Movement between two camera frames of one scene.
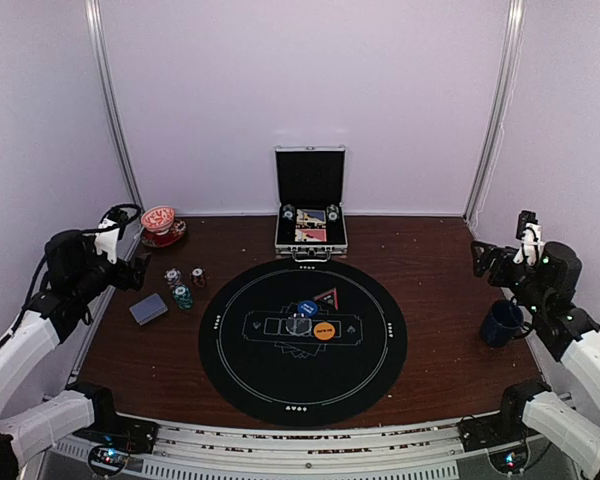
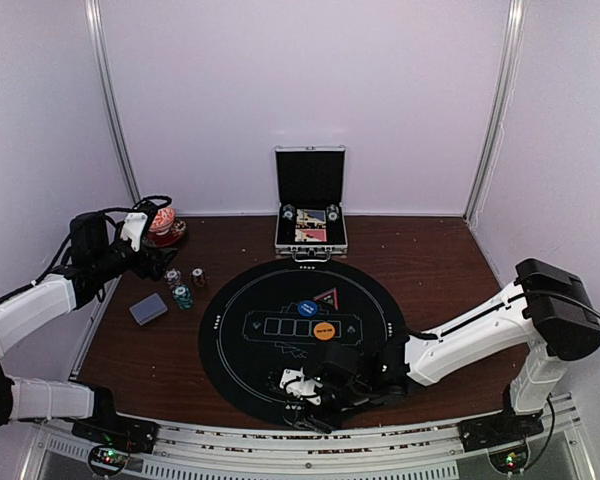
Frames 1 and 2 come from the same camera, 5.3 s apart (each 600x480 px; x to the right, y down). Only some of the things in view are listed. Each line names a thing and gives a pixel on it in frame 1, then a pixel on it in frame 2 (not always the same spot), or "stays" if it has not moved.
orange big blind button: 324,330 stays
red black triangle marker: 328,298 stays
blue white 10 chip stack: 172,276 stays
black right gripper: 491,252 to 315,421
